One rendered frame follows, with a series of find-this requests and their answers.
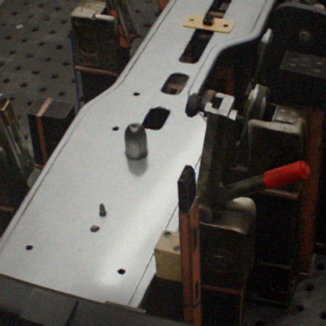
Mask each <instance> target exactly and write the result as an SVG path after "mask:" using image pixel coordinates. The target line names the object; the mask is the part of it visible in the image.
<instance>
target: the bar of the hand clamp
mask: <svg viewBox="0 0 326 326"><path fill-rule="evenodd" d="M234 102H235V97H232V96H230V95H224V94H220V93H217V95H216V96H215V103H211V102H208V103H207V105H206V104H203V103H202V102H201V97H200V96H199V93H197V92H193V93H192V94H190V95H189V96H188V100H187V102H186V107H185V114H186V116H187V117H189V118H193V117H194V116H196V115H197V114H198V113H199V112H202V113H204V117H207V122H206V127H205V132H204V141H203V146H202V155H201V159H200V164H199V172H198V178H197V182H196V196H198V197H199V203H202V204H205V205H207V206H208V207H210V209H211V207H212V200H213V195H214V193H215V190H216V189H217V188H219V184H220V180H221V177H222V172H223V165H224V161H225V157H226V149H227V145H228V137H229V133H230V129H231V126H234V125H235V124H236V123H237V124H241V125H243V124H244V121H245V117H244V116H241V115H240V114H237V113H238V110H235V109H234ZM213 105H214V107H213Z"/></svg>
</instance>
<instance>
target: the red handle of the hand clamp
mask: <svg viewBox="0 0 326 326"><path fill-rule="evenodd" d="M309 173H310V169H309V166H308V165H307V164H305V162H303V161H299V162H295V163H292V164H289V165H286V166H283V167H279V168H276V169H273V170H269V171H267V172H265V174H262V175H259V176H255V177H253V178H251V179H248V180H244V181H241V182H238V183H234V184H231V185H229V186H224V187H221V188H217V189H216V190H215V193H214V195H213V200H212V206H215V205H217V204H221V203H224V202H226V201H230V200H232V199H237V198H240V197H243V196H247V195H251V194H255V193H258V192H260V191H265V190H267V189H268V190H273V189H275V188H278V187H280V186H285V185H288V184H290V183H295V182H298V181H301V180H305V179H307V177H308V176H309Z"/></svg>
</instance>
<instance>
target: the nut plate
mask: <svg viewBox="0 0 326 326"><path fill-rule="evenodd" d="M206 18H207V16H205V17H203V16H198V15H188V16H187V17H186V19H185V20H184V22H183V26H185V27H189V28H199V29H203V30H206V31H214V32H219V33H231V30H232V29H233V27H234V21H233V20H223V19H218V18H215V17H210V18H211V20H206ZM190 20H194V22H189V21H190ZM224 24H227V25H228V27H223V25H224Z"/></svg>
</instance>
